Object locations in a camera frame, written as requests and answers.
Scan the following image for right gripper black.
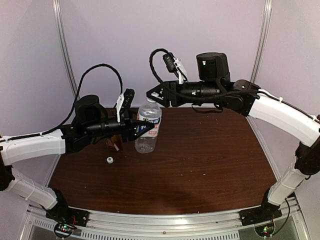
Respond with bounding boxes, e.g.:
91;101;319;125
145;79;222;108

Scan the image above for white water bottle cap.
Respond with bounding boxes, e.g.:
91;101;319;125
151;92;159;98

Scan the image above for clear water bottle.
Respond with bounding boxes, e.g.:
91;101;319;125
134;98;162;154

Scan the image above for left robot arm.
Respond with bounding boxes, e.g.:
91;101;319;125
0;94;155;222

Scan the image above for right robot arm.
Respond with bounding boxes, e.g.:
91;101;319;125
146;49;320;221

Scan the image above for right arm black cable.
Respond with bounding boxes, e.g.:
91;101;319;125
149;48;258;101

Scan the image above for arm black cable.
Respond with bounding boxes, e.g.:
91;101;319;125
0;63;125;143
149;48;258;101

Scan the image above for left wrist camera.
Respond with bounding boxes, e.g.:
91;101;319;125
115;88;135;123

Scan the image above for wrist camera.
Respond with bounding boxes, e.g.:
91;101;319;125
162;52;188;85
115;88;135;123

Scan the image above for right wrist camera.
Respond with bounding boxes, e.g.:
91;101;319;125
162;52;188;85

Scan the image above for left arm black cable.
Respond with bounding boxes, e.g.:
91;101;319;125
0;63;125;143

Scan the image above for right aluminium corner post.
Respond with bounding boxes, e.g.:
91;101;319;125
250;0;273;83

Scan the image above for aluminium corner post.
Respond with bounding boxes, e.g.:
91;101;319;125
52;0;78;97
250;0;273;83

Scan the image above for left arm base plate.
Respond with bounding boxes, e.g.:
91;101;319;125
43;207;90;239

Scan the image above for front aluminium rail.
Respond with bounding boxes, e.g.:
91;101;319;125
17;197;311;240

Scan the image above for left aluminium corner post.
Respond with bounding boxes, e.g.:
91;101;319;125
52;0;78;97

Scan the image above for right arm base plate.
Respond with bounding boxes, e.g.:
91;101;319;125
239;206;283;238

